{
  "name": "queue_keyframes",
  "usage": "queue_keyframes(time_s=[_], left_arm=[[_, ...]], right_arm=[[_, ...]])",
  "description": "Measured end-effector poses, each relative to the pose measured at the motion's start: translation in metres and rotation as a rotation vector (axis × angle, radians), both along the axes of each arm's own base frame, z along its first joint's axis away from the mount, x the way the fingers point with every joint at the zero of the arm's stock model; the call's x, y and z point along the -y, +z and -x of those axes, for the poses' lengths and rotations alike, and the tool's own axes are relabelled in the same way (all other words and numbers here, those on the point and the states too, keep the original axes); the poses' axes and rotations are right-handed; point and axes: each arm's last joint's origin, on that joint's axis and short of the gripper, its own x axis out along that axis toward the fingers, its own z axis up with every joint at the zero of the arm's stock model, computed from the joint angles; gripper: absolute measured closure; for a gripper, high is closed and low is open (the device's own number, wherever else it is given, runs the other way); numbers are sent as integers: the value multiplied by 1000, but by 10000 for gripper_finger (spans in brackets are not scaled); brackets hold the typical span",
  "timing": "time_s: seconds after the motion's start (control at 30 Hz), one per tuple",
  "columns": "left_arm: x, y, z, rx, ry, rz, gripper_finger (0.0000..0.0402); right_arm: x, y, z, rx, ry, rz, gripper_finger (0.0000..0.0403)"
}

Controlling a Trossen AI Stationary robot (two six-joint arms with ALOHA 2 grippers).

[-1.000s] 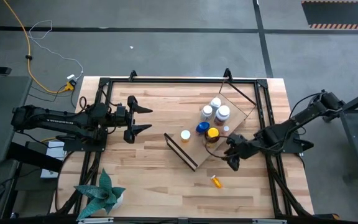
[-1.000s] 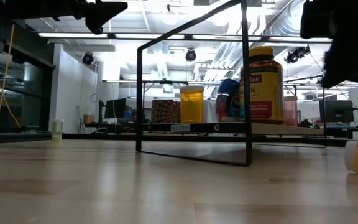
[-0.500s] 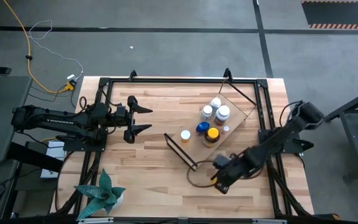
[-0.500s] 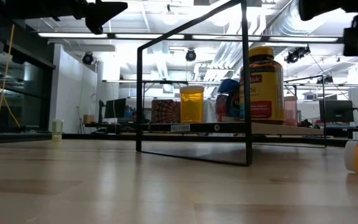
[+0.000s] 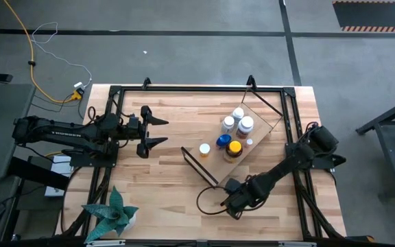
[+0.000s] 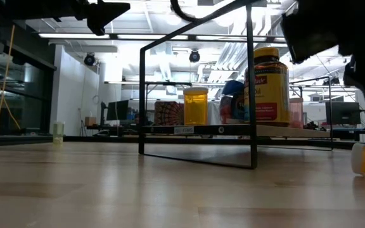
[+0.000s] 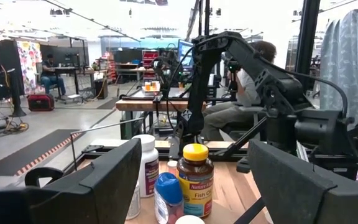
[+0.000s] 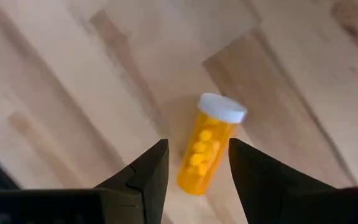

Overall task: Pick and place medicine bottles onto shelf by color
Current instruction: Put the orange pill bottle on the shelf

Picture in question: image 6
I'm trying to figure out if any wide orange vial white cap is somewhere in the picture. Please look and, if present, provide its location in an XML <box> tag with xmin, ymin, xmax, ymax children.
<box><xmin>182</xmin><ymin>87</ymin><xmax>209</xmax><ymax>126</ymax></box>

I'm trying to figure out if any black ceiling spotlight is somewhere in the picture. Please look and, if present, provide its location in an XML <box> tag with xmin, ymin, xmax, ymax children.
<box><xmin>84</xmin><ymin>53</ymin><xmax>96</xmax><ymax>67</ymax></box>
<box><xmin>188</xmin><ymin>49</ymin><xmax>202</xmax><ymax>63</ymax></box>

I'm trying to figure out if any grey cloth cover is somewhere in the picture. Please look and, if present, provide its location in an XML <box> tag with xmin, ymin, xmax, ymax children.
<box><xmin>207</xmin><ymin>101</ymin><xmax>222</xmax><ymax>126</ymax></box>

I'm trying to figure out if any pale green vial white cap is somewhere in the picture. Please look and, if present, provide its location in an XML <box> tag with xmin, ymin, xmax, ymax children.
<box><xmin>53</xmin><ymin>122</ymin><xmax>65</xmax><ymax>146</ymax></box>

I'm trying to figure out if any black looped cable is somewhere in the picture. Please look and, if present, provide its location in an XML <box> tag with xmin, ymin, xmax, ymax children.
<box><xmin>169</xmin><ymin>0</ymin><xmax>202</xmax><ymax>23</ymax></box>

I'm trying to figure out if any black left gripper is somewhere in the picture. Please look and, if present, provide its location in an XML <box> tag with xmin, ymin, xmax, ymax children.
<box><xmin>74</xmin><ymin>0</ymin><xmax>131</xmax><ymax>36</ymax></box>

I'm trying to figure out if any black metal table frame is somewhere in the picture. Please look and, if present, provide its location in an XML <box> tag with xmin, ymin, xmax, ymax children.
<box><xmin>0</xmin><ymin>134</ymin><xmax>365</xmax><ymax>150</ymax></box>

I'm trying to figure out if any amber bottle with yellow cap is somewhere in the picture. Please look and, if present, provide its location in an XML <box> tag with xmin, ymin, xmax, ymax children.
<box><xmin>243</xmin><ymin>46</ymin><xmax>291</xmax><ymax>127</ymax></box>

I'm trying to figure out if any large white bottle maroon label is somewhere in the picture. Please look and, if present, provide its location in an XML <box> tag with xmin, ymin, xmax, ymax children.
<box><xmin>289</xmin><ymin>96</ymin><xmax>304</xmax><ymax>129</ymax></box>

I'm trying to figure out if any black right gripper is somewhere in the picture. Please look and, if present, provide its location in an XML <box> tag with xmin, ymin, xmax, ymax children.
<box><xmin>279</xmin><ymin>0</ymin><xmax>365</xmax><ymax>146</ymax></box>

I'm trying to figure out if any black monitor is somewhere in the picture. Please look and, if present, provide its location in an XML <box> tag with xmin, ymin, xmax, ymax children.
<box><xmin>325</xmin><ymin>101</ymin><xmax>362</xmax><ymax>125</ymax></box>
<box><xmin>106</xmin><ymin>99</ymin><xmax>129</xmax><ymax>121</ymax></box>

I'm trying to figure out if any patterned wall hanging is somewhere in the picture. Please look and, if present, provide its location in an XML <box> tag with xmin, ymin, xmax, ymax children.
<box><xmin>153</xmin><ymin>101</ymin><xmax>185</xmax><ymax>127</ymax></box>

